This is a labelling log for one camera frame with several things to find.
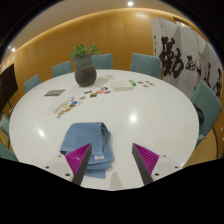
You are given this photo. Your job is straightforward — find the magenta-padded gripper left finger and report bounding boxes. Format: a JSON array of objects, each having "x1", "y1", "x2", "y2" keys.
[{"x1": 43, "y1": 142, "x2": 93, "y2": 186}]

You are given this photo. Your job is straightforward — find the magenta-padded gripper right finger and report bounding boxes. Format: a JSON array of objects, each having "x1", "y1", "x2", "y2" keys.
[{"x1": 131, "y1": 142, "x2": 183, "y2": 186}]

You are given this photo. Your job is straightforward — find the blue towel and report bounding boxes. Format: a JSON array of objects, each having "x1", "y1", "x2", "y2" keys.
[{"x1": 59, "y1": 121, "x2": 115, "y2": 179}]

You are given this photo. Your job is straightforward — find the black bag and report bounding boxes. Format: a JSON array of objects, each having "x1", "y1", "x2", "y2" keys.
[{"x1": 196, "y1": 106, "x2": 206, "y2": 131}]

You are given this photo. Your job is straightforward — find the dark grey flat panel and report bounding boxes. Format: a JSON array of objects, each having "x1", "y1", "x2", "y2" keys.
[{"x1": 43, "y1": 88, "x2": 67, "y2": 97}]

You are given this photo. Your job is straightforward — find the white flat box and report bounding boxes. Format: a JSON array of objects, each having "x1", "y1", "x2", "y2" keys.
[{"x1": 110, "y1": 80, "x2": 134, "y2": 92}]

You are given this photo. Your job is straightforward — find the potted plant in grey pot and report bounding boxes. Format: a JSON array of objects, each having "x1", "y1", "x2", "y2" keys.
[{"x1": 70, "y1": 43, "x2": 102, "y2": 88}]

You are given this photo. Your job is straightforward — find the teal chairs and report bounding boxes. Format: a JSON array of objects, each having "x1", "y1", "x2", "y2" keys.
[{"x1": 0, "y1": 53, "x2": 223, "y2": 163}]

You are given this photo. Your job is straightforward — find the white calligraphy folding screen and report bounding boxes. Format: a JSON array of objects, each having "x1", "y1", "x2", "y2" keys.
[{"x1": 150, "y1": 16, "x2": 224, "y2": 99}]

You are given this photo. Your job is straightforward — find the ceiling lights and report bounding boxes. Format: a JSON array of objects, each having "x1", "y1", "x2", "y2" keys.
[{"x1": 10, "y1": 0, "x2": 134, "y2": 53}]

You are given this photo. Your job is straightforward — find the black wall screen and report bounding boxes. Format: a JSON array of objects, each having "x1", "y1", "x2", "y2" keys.
[{"x1": 0, "y1": 63, "x2": 19, "y2": 113}]

